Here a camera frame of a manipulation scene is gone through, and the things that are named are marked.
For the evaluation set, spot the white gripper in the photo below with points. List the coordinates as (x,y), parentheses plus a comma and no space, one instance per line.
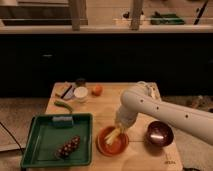
(125,118)

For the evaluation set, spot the yellow banana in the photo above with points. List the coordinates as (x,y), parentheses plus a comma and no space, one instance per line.
(111,136)

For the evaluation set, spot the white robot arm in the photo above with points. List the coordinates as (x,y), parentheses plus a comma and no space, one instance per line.
(139,98)

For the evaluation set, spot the red bowl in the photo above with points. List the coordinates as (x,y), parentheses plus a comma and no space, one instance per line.
(117,146)

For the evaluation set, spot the dark purple bowl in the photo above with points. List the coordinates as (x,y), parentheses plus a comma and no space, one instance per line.
(159,134)

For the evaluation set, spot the orange tomato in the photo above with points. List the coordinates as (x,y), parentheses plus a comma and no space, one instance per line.
(97,90)

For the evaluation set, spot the white cup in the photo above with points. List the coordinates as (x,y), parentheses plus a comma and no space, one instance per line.
(81,94)

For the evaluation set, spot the dark small jar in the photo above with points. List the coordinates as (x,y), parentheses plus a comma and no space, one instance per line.
(80,82)

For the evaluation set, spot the bunch of dark grapes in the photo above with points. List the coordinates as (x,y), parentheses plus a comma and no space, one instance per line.
(69,147)

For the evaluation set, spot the green chili pepper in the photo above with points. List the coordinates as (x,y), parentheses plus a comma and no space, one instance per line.
(63,104)

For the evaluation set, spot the blue green sponge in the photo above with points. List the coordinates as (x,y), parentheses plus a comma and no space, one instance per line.
(62,121)

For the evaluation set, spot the green plastic tray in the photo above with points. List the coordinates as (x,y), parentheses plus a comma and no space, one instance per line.
(44,139)

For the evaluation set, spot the green object on shelf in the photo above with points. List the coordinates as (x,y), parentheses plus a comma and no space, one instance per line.
(166,19)

